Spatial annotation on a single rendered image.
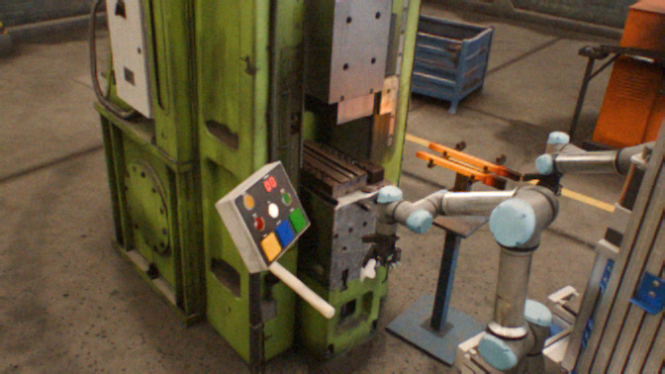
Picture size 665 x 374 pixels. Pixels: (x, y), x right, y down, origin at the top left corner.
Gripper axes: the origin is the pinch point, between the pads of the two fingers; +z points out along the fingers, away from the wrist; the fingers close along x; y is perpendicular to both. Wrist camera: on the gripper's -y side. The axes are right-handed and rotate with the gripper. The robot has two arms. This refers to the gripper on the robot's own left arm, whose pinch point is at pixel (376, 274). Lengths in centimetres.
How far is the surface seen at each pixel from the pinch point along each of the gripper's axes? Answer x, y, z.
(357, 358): 34, -42, 93
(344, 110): 23, -53, -39
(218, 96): -10, -99, -35
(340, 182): 24, -54, -5
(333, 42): 15, -53, -68
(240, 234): -38.3, -28.6, -13.7
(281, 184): -13.5, -42.1, -20.1
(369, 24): 33, -54, -72
